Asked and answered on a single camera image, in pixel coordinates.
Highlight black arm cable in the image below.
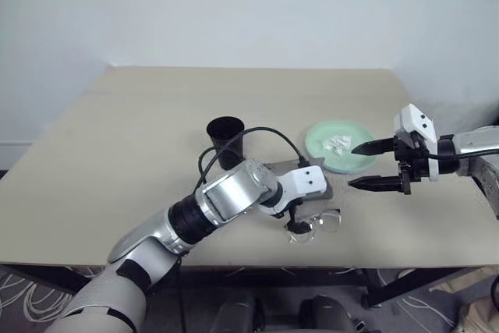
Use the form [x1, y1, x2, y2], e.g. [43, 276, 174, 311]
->
[427, 144, 499, 161]
[197, 126, 310, 190]

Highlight black metal table frame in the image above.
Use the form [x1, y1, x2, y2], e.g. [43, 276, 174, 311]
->
[0, 263, 484, 309]

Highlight thin black hanging cable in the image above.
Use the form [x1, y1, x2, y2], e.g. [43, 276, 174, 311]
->
[175, 255, 186, 333]

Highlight light blue plate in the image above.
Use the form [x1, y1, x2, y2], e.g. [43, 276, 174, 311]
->
[324, 161, 376, 175]

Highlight light green plate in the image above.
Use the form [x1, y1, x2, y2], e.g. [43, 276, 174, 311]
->
[303, 119, 379, 173]

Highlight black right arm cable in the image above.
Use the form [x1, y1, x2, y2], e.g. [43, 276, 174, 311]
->
[427, 144, 499, 161]

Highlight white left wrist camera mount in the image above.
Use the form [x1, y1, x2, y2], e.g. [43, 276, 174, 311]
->
[258, 165, 327, 218]

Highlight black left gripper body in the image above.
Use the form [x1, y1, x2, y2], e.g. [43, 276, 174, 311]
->
[285, 198, 306, 223]

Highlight black plastic cup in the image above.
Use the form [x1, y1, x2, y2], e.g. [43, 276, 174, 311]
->
[206, 115, 246, 171]

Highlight beige object on floor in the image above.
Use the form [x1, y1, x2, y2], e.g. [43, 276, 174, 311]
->
[458, 296, 499, 333]

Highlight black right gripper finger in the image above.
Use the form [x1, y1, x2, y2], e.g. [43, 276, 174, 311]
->
[348, 175, 403, 193]
[350, 138, 398, 156]

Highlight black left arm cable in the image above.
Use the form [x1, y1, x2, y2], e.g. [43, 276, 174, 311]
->
[197, 126, 310, 190]

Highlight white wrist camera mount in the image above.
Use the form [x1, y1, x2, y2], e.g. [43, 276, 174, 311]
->
[258, 165, 327, 218]
[393, 103, 442, 182]

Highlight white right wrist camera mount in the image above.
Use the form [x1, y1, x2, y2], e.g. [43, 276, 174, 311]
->
[393, 103, 442, 182]

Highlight clear frame glasses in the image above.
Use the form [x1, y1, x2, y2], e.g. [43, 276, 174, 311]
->
[285, 207, 344, 245]

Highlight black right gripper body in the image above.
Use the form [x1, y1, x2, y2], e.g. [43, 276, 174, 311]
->
[392, 132, 430, 196]

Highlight dark rounded shape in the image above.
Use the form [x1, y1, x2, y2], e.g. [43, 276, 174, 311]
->
[212, 292, 267, 333]
[299, 295, 354, 333]

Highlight crumpled white paper scrap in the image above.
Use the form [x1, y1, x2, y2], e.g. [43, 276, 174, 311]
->
[322, 134, 352, 155]

